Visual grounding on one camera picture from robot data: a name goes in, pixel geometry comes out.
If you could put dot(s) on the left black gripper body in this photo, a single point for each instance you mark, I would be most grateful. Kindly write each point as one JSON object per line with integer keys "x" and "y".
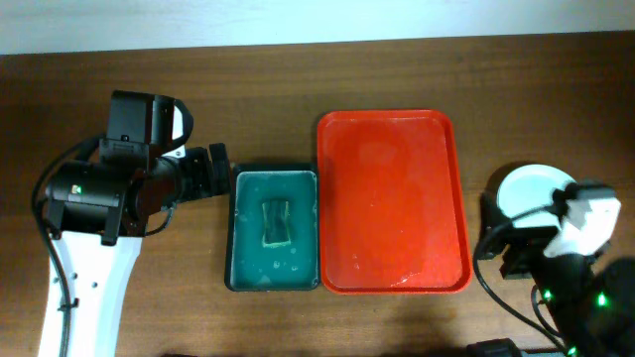
{"x": 195, "y": 178}

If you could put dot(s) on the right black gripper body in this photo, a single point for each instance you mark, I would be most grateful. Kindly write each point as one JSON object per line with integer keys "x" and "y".
{"x": 523, "y": 253}

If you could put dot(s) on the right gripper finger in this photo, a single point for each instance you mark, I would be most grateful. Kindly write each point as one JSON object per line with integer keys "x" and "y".
{"x": 492, "y": 222}
{"x": 589, "y": 189}

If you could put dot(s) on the pale green plate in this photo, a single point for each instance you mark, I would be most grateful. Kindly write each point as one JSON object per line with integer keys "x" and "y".
{"x": 529, "y": 187}

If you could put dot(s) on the green yellow sponge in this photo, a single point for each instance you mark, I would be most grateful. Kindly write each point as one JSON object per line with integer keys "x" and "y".
{"x": 276, "y": 231}

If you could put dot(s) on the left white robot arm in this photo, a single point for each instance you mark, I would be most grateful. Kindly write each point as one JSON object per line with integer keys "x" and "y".
{"x": 92, "y": 206}

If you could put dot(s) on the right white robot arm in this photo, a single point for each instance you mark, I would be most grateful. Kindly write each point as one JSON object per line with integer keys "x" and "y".
{"x": 590, "y": 313}

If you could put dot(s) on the red plastic tray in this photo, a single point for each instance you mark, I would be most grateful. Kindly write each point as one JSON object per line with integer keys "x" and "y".
{"x": 391, "y": 212}

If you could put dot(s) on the dark green water basin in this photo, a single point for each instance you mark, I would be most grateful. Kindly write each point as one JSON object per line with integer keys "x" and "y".
{"x": 249, "y": 266}

